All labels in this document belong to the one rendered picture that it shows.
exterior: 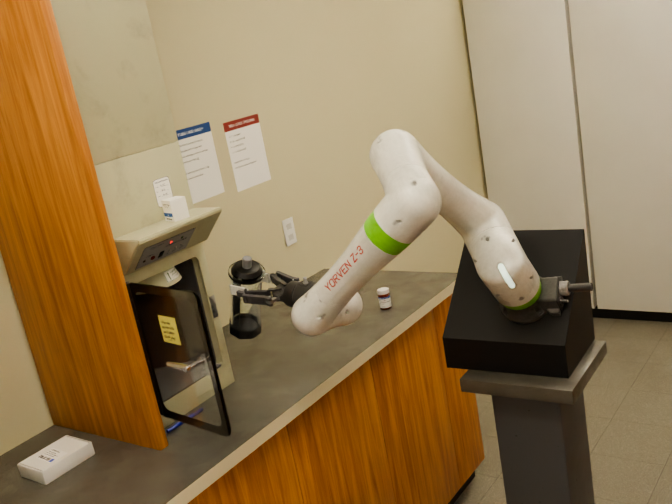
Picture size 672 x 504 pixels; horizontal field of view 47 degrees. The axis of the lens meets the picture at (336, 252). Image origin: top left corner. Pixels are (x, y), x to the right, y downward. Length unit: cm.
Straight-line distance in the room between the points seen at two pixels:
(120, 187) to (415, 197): 85
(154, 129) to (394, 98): 204
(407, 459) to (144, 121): 150
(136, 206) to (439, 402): 145
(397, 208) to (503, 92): 310
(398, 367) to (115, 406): 101
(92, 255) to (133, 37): 61
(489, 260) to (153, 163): 96
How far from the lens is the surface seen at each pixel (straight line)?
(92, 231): 204
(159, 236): 210
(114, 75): 219
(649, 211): 466
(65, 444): 233
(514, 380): 219
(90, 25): 218
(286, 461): 232
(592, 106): 461
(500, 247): 203
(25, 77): 209
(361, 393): 258
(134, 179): 220
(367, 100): 387
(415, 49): 432
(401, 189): 172
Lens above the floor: 191
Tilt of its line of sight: 15 degrees down
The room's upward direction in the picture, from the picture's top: 11 degrees counter-clockwise
